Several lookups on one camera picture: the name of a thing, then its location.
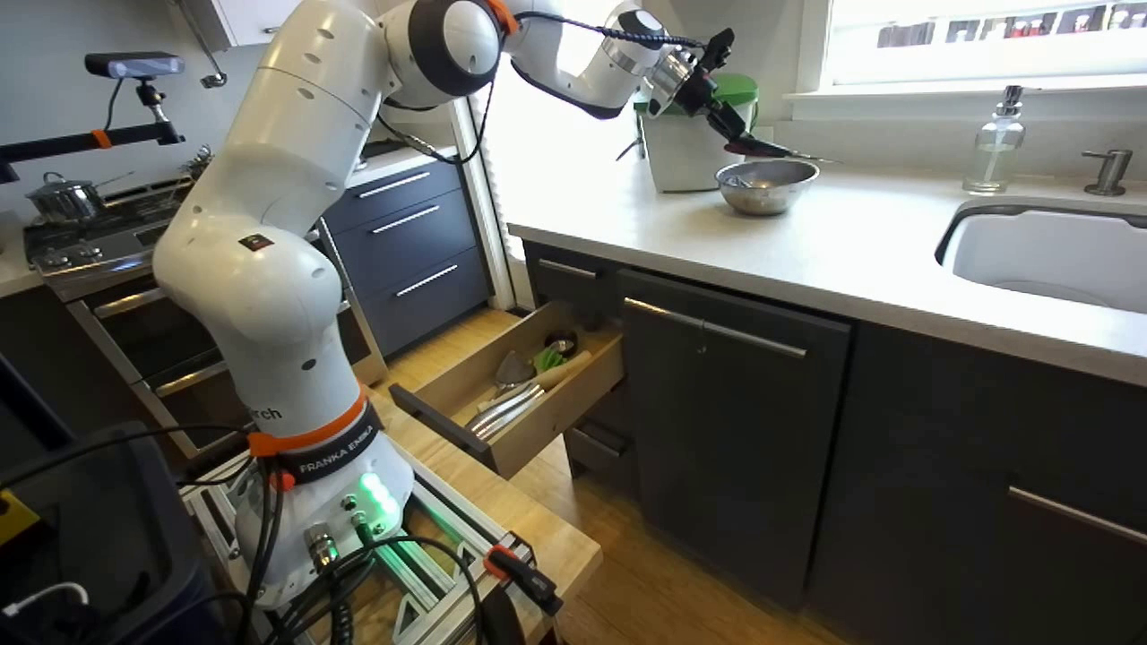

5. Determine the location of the grey drawer cabinet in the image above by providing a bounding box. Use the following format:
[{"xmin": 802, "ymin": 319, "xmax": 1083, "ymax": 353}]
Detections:
[{"xmin": 320, "ymin": 151, "xmax": 494, "ymax": 360}]

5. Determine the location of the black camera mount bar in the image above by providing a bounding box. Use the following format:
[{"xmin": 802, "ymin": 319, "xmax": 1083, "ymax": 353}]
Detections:
[{"xmin": 0, "ymin": 117, "xmax": 191, "ymax": 185}]

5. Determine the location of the grey camera on mount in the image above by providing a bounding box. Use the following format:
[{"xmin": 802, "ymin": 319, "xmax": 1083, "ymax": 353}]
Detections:
[{"xmin": 83, "ymin": 45, "xmax": 187, "ymax": 86}]

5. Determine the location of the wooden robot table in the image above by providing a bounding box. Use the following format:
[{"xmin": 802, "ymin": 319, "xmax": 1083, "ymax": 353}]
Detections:
[{"xmin": 363, "ymin": 414, "xmax": 607, "ymax": 645}]

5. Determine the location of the red black clamp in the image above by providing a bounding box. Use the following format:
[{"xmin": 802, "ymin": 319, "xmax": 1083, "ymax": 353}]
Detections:
[{"xmin": 479, "ymin": 540, "xmax": 567, "ymax": 618}]

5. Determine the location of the open wooden drawer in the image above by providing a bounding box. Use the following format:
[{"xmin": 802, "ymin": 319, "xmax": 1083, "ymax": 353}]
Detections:
[{"xmin": 389, "ymin": 298, "xmax": 626, "ymax": 482}]

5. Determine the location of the silver metal bowl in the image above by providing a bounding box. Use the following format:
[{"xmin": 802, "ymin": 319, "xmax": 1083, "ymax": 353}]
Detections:
[{"xmin": 712, "ymin": 153, "xmax": 823, "ymax": 217}]

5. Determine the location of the wooden rolling pin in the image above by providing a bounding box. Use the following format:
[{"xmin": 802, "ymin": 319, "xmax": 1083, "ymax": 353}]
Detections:
[{"xmin": 534, "ymin": 348, "xmax": 599, "ymax": 393}]

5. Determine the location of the short silver drawer handle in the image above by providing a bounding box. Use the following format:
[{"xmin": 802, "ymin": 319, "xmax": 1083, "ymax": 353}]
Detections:
[{"xmin": 532, "ymin": 254, "xmax": 602, "ymax": 286}]

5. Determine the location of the clear soap dispenser bottle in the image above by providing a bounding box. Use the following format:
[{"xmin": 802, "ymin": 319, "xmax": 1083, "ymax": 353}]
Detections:
[{"xmin": 963, "ymin": 81, "xmax": 1033, "ymax": 202}]

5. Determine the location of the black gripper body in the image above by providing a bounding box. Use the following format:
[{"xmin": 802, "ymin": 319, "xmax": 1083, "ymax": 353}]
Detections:
[{"xmin": 648, "ymin": 26, "xmax": 742, "ymax": 125}]

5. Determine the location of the undermount kitchen sink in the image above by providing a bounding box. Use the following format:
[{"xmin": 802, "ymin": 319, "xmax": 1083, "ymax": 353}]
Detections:
[{"xmin": 931, "ymin": 194, "xmax": 1147, "ymax": 323}]

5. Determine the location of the black storage bin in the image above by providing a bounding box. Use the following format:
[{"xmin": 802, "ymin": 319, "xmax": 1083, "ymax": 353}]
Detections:
[{"xmin": 0, "ymin": 445, "xmax": 233, "ymax": 645}]

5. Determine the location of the long silver cabinet handle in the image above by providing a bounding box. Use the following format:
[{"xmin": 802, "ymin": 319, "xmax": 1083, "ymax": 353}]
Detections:
[{"xmin": 622, "ymin": 295, "xmax": 814, "ymax": 360}]

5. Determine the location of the chrome kitchen faucet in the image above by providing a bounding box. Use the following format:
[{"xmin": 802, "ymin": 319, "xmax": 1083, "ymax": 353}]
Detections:
[{"xmin": 1078, "ymin": 142, "xmax": 1138, "ymax": 202}]

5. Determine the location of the green kitchen utensil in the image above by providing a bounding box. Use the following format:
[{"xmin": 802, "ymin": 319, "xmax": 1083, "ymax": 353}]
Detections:
[{"xmin": 532, "ymin": 340, "xmax": 574, "ymax": 376}]

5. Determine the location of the metal kettle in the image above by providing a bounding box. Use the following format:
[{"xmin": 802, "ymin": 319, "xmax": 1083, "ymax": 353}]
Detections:
[{"xmin": 24, "ymin": 168, "xmax": 109, "ymax": 230}]

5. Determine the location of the black cable bundle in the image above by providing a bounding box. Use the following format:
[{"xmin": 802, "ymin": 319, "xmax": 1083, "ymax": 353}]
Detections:
[{"xmin": 218, "ymin": 470, "xmax": 479, "ymax": 645}]

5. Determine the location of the white bin with green lid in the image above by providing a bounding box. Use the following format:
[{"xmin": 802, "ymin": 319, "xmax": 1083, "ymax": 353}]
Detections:
[{"xmin": 635, "ymin": 70, "xmax": 764, "ymax": 197}]

